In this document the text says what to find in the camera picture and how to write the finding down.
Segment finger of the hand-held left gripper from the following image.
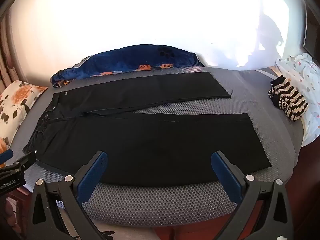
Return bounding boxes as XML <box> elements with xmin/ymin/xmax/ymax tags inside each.
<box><xmin>0</xmin><ymin>149</ymin><xmax>14</xmax><ymax>164</ymax></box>
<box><xmin>0</xmin><ymin>151</ymin><xmax>37</xmax><ymax>173</ymax></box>

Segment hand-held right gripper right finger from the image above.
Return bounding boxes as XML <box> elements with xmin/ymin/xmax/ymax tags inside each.
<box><xmin>211</xmin><ymin>151</ymin><xmax>294</xmax><ymax>240</ymax></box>

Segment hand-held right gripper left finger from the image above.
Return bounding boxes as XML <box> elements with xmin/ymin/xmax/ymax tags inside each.
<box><xmin>26</xmin><ymin>151</ymin><xmax>115</xmax><ymax>240</ymax></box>

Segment black pants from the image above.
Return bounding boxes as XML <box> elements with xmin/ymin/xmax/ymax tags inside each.
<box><xmin>23</xmin><ymin>72</ymin><xmax>272</xmax><ymax>187</ymax></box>

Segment white floral pillow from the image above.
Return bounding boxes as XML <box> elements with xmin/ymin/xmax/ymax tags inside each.
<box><xmin>0</xmin><ymin>80</ymin><xmax>49</xmax><ymax>155</ymax></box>

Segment grey mesh mat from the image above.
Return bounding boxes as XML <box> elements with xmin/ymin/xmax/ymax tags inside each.
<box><xmin>7</xmin><ymin>66</ymin><xmax>307</xmax><ymax>228</ymax></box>

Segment striped knitted cloth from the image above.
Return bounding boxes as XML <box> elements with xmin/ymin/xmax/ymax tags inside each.
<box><xmin>268</xmin><ymin>75</ymin><xmax>309</xmax><ymax>122</ymax></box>

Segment blue floral blanket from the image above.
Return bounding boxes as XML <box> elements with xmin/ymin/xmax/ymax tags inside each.
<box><xmin>50</xmin><ymin>44</ymin><xmax>204</xmax><ymax>88</ymax></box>

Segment white patterned sheet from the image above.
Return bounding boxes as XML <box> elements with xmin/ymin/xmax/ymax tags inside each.
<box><xmin>275</xmin><ymin>54</ymin><xmax>320</xmax><ymax>147</ymax></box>

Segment dark frame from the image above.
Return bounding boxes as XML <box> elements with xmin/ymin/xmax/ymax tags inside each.
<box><xmin>302</xmin><ymin>2</ymin><xmax>320</xmax><ymax>63</ymax></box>

